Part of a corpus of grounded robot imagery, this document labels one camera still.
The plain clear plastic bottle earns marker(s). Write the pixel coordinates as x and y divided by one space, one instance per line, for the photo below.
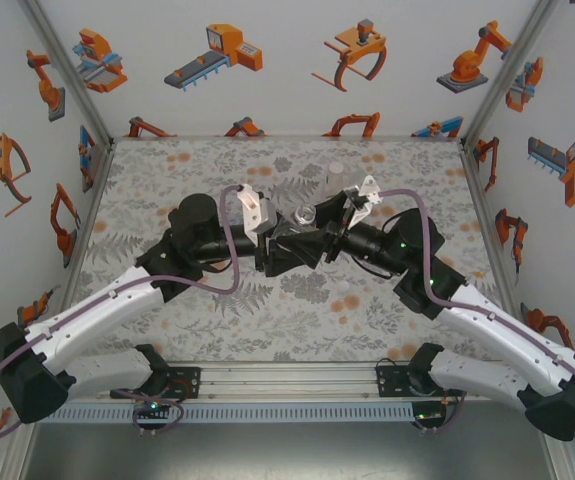
305 216

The white bottle cap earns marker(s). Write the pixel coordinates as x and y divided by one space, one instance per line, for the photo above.
335 166

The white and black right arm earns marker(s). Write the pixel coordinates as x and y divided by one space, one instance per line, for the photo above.
517 345

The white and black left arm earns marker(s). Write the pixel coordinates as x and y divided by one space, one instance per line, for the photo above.
92 315

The floral patterned tablecloth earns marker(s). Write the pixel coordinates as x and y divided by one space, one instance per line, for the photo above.
287 325

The small circuit board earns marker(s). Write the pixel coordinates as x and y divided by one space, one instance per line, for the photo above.
153 407
429 415

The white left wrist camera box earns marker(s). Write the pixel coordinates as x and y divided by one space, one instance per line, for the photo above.
254 210

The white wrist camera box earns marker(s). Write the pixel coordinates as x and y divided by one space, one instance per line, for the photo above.
254 210
367 192

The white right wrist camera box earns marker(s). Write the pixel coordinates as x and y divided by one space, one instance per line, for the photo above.
367 192

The aluminium table side rail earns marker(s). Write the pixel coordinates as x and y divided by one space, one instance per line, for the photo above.
97 190
482 210

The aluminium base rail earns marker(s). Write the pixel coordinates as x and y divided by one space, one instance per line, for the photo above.
287 380

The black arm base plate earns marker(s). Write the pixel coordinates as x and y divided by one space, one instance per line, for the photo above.
187 382
392 382

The aluminium frame post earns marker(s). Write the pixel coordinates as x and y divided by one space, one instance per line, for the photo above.
507 70
67 70

